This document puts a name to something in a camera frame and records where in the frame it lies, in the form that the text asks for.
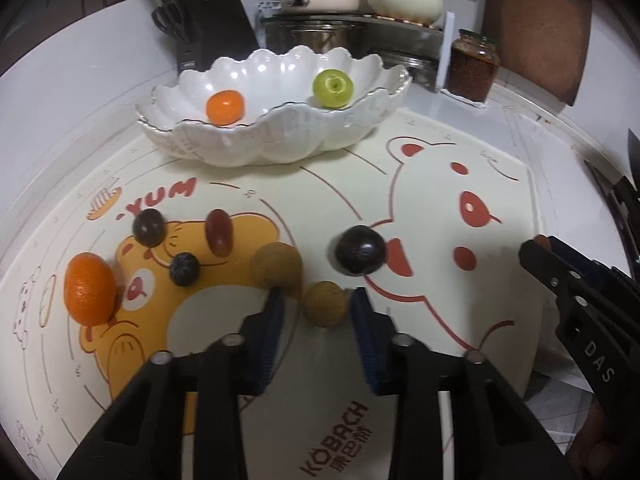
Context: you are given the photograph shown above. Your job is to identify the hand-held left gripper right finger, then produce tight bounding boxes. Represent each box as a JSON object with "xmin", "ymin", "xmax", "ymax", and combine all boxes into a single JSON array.
[{"xmin": 349, "ymin": 287, "xmax": 581, "ymax": 480}]

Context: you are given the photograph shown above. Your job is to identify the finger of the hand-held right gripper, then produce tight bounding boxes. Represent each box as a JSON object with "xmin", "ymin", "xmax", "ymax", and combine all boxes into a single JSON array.
[
  {"xmin": 518, "ymin": 240, "xmax": 603, "ymax": 312},
  {"xmin": 534, "ymin": 234, "xmax": 640, "ymax": 312}
]

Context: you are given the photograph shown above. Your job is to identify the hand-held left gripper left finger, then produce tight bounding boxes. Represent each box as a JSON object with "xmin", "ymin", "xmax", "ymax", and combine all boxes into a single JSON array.
[{"xmin": 56, "ymin": 287, "xmax": 289, "ymax": 480}]

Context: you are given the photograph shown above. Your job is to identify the small brown longan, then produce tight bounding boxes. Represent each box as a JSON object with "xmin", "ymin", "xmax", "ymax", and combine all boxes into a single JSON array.
[{"xmin": 302, "ymin": 281, "xmax": 349, "ymax": 327}]

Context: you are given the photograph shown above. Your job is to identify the large brown longan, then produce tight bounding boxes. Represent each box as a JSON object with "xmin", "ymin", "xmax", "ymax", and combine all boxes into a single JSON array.
[{"xmin": 249, "ymin": 241, "xmax": 304, "ymax": 292}]

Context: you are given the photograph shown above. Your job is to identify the dark purple plum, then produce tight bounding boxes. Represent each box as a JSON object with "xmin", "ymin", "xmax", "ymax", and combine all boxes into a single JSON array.
[{"xmin": 333, "ymin": 225, "xmax": 387, "ymax": 277}]

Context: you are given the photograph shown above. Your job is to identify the blueberry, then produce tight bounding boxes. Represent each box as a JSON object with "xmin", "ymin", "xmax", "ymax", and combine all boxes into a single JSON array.
[{"xmin": 168, "ymin": 252, "xmax": 202, "ymax": 288}]

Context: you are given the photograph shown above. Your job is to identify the red oblong grape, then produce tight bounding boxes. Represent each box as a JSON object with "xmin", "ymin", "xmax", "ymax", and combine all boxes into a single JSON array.
[{"xmin": 206, "ymin": 208, "xmax": 234, "ymax": 257}]

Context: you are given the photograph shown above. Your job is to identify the dark purple grape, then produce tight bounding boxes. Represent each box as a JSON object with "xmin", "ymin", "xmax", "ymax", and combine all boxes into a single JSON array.
[{"xmin": 133, "ymin": 208, "xmax": 167, "ymax": 247}]

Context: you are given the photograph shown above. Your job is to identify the large orange mandarin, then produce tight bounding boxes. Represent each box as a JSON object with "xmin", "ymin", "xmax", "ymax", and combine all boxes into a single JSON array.
[{"xmin": 64, "ymin": 252, "xmax": 118, "ymax": 326}]

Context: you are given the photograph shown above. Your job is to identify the white scalloped bowl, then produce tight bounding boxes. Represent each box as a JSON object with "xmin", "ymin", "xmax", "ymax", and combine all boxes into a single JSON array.
[{"xmin": 136, "ymin": 46, "xmax": 413, "ymax": 167}]

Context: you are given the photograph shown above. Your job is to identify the cartoon bear printed mat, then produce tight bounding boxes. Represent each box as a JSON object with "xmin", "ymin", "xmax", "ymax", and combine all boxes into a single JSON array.
[{"xmin": 0, "ymin": 110, "xmax": 546, "ymax": 480}]

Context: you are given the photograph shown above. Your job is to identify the glass jar of red sauce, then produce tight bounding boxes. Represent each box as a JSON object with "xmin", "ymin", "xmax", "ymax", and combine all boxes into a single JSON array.
[{"xmin": 445, "ymin": 29, "xmax": 501, "ymax": 104}]

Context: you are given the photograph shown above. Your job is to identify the small orange mandarin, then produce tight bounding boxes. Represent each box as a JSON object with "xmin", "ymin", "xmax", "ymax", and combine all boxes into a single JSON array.
[{"xmin": 206, "ymin": 90, "xmax": 246, "ymax": 127}]

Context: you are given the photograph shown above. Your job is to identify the brown cutting board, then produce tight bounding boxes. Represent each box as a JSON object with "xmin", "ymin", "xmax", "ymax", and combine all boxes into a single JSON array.
[{"xmin": 500, "ymin": 0, "xmax": 594, "ymax": 107}]

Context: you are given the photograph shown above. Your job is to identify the metal pot rack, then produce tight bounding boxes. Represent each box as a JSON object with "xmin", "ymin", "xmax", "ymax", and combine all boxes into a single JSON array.
[{"xmin": 257, "ymin": 9, "xmax": 457, "ymax": 95}]

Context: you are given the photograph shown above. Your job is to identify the steel pan with glass lid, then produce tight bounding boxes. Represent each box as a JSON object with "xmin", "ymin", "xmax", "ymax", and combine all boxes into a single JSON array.
[{"xmin": 370, "ymin": 47, "xmax": 441, "ymax": 86}]

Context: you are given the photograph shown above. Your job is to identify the small green apple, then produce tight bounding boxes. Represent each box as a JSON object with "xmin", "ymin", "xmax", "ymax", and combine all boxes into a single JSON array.
[{"xmin": 313, "ymin": 70, "xmax": 355, "ymax": 108}]

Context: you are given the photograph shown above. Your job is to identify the beaded trivet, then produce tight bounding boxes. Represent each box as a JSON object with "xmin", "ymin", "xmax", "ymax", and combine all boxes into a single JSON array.
[{"xmin": 369, "ymin": 10, "xmax": 442, "ymax": 29}]

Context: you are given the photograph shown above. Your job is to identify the large steel stockpot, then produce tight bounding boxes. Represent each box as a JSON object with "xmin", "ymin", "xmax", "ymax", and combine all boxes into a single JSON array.
[{"xmin": 262, "ymin": 17, "xmax": 362, "ymax": 58}]

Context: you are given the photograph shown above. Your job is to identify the black knife block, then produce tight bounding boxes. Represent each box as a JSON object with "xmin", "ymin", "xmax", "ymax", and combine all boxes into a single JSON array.
[{"xmin": 177, "ymin": 0, "xmax": 257, "ymax": 73}]

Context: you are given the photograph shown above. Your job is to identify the black kitchen scissors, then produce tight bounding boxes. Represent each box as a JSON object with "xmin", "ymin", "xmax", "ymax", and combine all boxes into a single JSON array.
[{"xmin": 151, "ymin": 0, "xmax": 195, "ymax": 43}]

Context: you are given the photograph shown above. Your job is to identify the black metal frame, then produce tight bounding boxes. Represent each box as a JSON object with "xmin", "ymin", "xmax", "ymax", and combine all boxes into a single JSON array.
[{"xmin": 582, "ymin": 129, "xmax": 640, "ymax": 271}]

